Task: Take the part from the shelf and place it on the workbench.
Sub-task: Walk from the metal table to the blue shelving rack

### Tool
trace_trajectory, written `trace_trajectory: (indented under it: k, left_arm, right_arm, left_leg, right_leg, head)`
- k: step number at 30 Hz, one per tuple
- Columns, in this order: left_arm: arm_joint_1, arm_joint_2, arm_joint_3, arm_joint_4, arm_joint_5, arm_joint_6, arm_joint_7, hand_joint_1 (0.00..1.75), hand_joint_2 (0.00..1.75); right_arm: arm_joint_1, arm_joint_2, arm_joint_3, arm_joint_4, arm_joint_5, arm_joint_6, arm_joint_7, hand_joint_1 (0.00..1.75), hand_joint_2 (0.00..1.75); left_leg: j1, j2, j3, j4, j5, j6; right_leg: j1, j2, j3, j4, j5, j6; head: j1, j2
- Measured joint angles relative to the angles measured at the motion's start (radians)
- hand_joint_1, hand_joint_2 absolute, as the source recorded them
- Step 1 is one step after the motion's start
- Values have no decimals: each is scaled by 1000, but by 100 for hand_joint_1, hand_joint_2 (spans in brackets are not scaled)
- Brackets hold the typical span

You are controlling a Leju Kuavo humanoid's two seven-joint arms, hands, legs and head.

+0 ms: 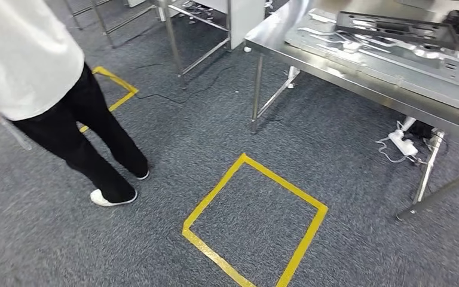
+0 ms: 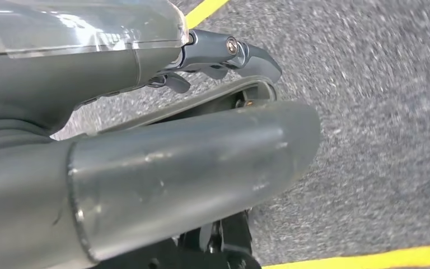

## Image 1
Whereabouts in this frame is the white power strip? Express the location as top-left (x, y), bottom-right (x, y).
top-left (387, 129), bottom-right (419, 157)

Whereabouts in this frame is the person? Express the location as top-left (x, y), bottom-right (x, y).
top-left (0, 0), bottom-right (151, 208)

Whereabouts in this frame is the black floor cable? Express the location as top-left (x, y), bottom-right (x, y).
top-left (134, 62), bottom-right (236, 106)

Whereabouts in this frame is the white cabinet panel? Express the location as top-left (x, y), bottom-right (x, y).
top-left (229, 0), bottom-right (266, 50)

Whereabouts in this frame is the stainless steel workbench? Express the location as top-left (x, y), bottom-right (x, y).
top-left (244, 0), bottom-right (459, 222)

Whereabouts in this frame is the stamped sheet metal panel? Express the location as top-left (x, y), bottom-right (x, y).
top-left (284, 8), bottom-right (459, 117)

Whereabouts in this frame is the steel frame stand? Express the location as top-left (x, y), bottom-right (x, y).
top-left (63, 0), bottom-right (159, 48)

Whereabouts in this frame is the black power adapter box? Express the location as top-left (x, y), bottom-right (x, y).
top-left (405, 120), bottom-right (437, 140)

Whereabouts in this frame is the white rod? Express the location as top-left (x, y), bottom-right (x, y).
top-left (0, 115), bottom-right (33, 152)

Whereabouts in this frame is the steel frame table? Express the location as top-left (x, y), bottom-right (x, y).
top-left (154, 0), bottom-right (268, 90)

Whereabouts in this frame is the black plastic plate bracket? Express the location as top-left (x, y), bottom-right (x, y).
top-left (335, 10), bottom-right (459, 51)

